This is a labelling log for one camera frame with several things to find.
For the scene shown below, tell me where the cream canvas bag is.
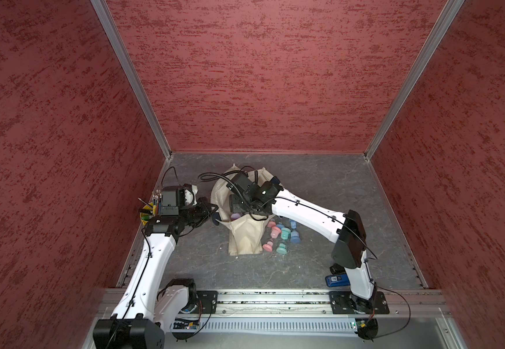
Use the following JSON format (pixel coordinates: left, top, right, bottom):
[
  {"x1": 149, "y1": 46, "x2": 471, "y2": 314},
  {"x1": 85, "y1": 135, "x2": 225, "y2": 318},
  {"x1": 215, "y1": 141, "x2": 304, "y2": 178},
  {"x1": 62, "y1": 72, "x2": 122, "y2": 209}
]
[{"x1": 200, "y1": 166, "x2": 275, "y2": 256}]

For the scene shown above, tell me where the teal hourglass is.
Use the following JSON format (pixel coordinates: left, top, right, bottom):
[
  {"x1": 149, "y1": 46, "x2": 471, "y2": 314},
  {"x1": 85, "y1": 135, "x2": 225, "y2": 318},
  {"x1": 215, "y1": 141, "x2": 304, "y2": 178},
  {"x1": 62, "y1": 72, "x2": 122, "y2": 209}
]
[{"x1": 277, "y1": 228, "x2": 291, "y2": 254}]

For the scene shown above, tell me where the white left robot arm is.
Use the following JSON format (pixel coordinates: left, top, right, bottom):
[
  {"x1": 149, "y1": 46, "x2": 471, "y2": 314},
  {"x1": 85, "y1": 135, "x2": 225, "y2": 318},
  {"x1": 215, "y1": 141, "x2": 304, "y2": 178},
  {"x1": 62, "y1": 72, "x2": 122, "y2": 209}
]
[{"x1": 93, "y1": 197, "x2": 219, "y2": 348}]

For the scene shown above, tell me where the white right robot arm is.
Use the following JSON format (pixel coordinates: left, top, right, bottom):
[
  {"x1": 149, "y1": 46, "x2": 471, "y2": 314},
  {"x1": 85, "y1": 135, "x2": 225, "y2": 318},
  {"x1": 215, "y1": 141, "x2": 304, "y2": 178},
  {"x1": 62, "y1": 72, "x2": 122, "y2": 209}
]
[{"x1": 226, "y1": 171, "x2": 375, "y2": 301}]

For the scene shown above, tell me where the pink hourglass left pile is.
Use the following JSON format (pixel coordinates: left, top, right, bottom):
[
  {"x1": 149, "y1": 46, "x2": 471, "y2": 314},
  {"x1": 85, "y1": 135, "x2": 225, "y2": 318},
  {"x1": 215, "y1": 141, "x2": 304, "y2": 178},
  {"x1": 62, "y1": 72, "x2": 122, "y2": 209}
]
[{"x1": 262, "y1": 225, "x2": 282, "y2": 252}]

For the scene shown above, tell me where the yellow pen holder cup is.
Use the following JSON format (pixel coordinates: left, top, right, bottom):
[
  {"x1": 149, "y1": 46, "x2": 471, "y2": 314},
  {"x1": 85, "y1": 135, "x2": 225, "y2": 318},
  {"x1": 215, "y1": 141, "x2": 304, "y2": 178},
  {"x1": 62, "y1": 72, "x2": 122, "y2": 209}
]
[{"x1": 139, "y1": 189, "x2": 165, "y2": 227}]

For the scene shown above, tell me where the black stapler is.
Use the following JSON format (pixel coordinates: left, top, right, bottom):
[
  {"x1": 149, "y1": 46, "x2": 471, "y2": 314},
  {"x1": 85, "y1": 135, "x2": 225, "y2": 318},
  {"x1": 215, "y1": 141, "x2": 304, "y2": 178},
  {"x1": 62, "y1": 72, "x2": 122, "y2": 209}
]
[{"x1": 329, "y1": 263, "x2": 345, "y2": 275}]

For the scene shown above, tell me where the blue stapler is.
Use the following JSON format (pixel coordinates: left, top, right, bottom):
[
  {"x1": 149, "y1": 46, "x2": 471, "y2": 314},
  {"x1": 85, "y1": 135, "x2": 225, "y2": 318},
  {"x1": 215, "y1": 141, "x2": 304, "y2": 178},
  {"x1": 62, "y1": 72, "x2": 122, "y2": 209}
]
[{"x1": 325, "y1": 273, "x2": 351, "y2": 287}]

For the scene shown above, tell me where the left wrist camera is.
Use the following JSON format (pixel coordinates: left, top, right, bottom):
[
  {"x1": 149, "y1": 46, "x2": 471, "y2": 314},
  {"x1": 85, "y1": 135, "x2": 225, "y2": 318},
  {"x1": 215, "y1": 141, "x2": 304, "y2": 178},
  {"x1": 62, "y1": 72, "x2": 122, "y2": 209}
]
[{"x1": 159, "y1": 184, "x2": 198, "y2": 216}]

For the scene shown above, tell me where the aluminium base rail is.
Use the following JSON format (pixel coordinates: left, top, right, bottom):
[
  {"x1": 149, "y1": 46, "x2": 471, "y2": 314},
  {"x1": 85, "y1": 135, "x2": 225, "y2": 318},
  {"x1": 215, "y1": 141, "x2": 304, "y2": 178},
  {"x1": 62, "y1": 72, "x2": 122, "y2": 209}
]
[{"x1": 103, "y1": 287, "x2": 450, "y2": 317}]

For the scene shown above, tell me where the aluminium corner post right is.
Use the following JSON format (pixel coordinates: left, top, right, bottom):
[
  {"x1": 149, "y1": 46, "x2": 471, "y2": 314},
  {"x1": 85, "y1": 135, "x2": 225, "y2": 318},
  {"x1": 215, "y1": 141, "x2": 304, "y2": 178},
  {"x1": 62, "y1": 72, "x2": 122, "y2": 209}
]
[{"x1": 364, "y1": 0, "x2": 465, "y2": 162}]

